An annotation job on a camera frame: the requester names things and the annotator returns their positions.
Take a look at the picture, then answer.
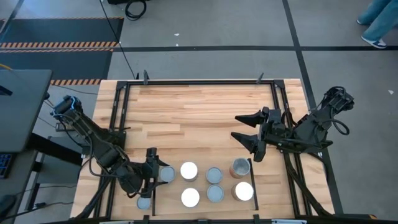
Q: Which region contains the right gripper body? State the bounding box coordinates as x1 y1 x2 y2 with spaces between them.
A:
260 106 290 147

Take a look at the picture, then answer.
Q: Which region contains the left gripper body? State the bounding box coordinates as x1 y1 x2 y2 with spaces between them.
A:
132 161 154 193

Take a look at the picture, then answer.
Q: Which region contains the small peas label can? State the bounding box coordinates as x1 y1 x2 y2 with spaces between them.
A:
159 166 177 184

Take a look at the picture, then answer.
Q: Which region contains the tall orange label can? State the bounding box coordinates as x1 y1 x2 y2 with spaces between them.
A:
229 157 251 180
231 181 255 202

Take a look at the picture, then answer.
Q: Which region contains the tall peaches label can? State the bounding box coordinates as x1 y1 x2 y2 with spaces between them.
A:
180 187 201 208
179 161 199 183

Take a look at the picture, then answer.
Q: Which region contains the small corn label can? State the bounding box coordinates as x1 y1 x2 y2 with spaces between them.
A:
205 167 224 185

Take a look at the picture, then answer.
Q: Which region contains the small can orange green label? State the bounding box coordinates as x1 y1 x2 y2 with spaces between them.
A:
206 184 225 203

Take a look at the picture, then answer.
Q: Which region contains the small silver-top can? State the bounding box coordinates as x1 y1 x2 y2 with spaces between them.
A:
136 196 152 211

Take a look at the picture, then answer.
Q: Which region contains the grey desk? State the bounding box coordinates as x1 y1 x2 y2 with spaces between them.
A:
0 149 41 224

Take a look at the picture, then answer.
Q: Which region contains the black hazard-striped floor mat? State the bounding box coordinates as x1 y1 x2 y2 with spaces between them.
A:
0 48 114 86
0 17 125 49

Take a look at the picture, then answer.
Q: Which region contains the black keyboard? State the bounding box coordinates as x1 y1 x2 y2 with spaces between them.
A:
0 152 15 180

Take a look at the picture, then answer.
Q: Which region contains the person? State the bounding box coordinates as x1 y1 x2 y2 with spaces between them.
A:
356 0 398 50

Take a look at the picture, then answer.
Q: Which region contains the black aluminium table frame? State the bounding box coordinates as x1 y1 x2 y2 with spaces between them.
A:
74 78 345 224

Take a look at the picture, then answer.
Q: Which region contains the long black floor cable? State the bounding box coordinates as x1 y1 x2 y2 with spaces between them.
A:
98 0 139 81

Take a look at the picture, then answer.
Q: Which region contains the coiled black cable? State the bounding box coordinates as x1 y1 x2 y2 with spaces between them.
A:
124 0 147 22

